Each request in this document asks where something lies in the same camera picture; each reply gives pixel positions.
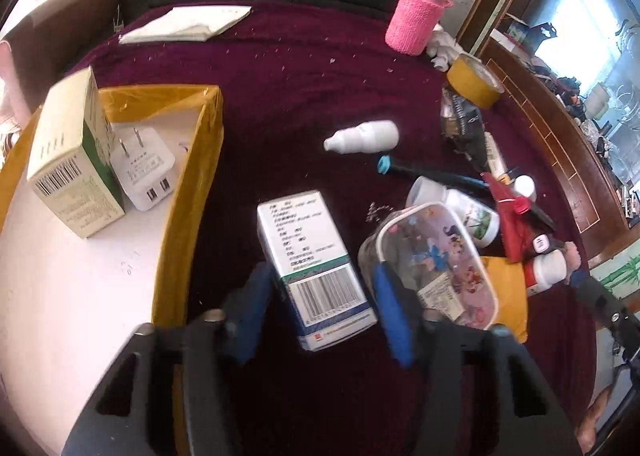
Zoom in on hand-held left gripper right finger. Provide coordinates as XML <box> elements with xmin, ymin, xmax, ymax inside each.
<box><xmin>370</xmin><ymin>261</ymin><xmax>583</xmax><ymax>456</ymax></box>

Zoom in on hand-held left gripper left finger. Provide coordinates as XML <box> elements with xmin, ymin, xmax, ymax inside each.
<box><xmin>62</xmin><ymin>261</ymin><xmax>281</xmax><ymax>456</ymax></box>

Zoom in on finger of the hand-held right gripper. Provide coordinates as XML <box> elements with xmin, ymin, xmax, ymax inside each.
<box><xmin>570</xmin><ymin>268</ymin><xmax>640</xmax><ymax>352</ymax></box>

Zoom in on clear cartoon print pouch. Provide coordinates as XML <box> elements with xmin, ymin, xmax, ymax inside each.
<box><xmin>357</xmin><ymin>202</ymin><xmax>501</xmax><ymax>331</ymax></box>

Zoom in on white medicine box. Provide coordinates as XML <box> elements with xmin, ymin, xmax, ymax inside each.
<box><xmin>256</xmin><ymin>191</ymin><xmax>379</xmax><ymax>353</ymax></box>

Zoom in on black bottle with red cap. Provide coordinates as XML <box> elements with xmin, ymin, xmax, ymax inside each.
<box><xmin>512</xmin><ymin>196</ymin><xmax>558</xmax><ymax>231</ymax></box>

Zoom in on white pill bottle green label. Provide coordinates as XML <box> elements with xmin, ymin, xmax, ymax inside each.
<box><xmin>405</xmin><ymin>176</ymin><xmax>501</xmax><ymax>249</ymax></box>

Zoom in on yellow-edged white tray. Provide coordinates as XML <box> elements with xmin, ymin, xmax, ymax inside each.
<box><xmin>0</xmin><ymin>84</ymin><xmax>225</xmax><ymax>456</ymax></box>

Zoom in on small white dropper bottle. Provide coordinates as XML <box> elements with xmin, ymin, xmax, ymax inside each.
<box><xmin>323</xmin><ymin>120</ymin><xmax>401</xmax><ymax>155</ymax></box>

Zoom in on person's right hand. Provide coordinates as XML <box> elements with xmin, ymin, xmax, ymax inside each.
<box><xmin>575</xmin><ymin>386</ymin><xmax>621</xmax><ymax>454</ymax></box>

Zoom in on pink fluffy pom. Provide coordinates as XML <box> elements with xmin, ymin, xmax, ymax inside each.
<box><xmin>562</xmin><ymin>242</ymin><xmax>583</xmax><ymax>271</ymax></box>

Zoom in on white bottle red label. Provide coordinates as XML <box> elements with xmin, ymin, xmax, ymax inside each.
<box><xmin>522</xmin><ymin>250</ymin><xmax>568</xmax><ymax>297</ymax></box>

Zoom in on small black cosmetic tube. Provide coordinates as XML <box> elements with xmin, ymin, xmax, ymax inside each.
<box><xmin>531</xmin><ymin>234</ymin><xmax>563</xmax><ymax>257</ymax></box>

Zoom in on red packet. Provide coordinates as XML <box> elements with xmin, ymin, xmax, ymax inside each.
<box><xmin>481</xmin><ymin>172</ymin><xmax>533</xmax><ymax>264</ymax></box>

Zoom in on small white capped bottle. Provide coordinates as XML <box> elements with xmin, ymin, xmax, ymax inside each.
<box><xmin>512</xmin><ymin>175</ymin><xmax>538</xmax><ymax>201</ymax></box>

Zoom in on white USB charger plug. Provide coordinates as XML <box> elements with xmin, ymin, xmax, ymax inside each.
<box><xmin>111</xmin><ymin>127</ymin><xmax>177</xmax><ymax>213</ymax></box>

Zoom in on wooden display cabinet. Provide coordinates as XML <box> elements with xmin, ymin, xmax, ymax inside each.
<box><xmin>455</xmin><ymin>0</ymin><xmax>640</xmax><ymax>261</ymax></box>

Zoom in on white cream tube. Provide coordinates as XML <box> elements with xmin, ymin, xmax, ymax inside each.
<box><xmin>482</xmin><ymin>131</ymin><xmax>511</xmax><ymax>184</ymax></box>

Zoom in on dark snack packet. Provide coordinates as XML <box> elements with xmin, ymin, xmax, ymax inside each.
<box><xmin>440</xmin><ymin>88</ymin><xmax>491</xmax><ymax>171</ymax></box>

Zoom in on maroon cloth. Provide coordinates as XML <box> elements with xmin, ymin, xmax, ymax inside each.
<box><xmin>65</xmin><ymin>0</ymin><xmax>601</xmax><ymax>456</ymax></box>

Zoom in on green and white carton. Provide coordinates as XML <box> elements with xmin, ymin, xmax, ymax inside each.
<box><xmin>26</xmin><ymin>66</ymin><xmax>127</xmax><ymax>239</ymax></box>

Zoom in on yellow tape roll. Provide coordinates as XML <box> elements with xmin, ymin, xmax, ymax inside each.
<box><xmin>445</xmin><ymin>54</ymin><xmax>506</xmax><ymax>110</ymax></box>

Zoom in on crumpled white tissue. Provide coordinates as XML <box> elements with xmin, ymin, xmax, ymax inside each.
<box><xmin>426</xmin><ymin>26</ymin><xmax>468</xmax><ymax>71</ymax></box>

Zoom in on folded white paper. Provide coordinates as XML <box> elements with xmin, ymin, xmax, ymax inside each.
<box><xmin>118</xmin><ymin>6</ymin><xmax>252</xmax><ymax>44</ymax></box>

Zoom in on bottle with pink knit sleeve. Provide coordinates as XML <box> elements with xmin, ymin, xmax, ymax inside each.
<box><xmin>384</xmin><ymin>0</ymin><xmax>454</xmax><ymax>56</ymax></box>

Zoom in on brown upholstered chair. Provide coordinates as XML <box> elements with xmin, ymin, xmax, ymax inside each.
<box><xmin>0</xmin><ymin>0</ymin><xmax>128</xmax><ymax>111</ymax></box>

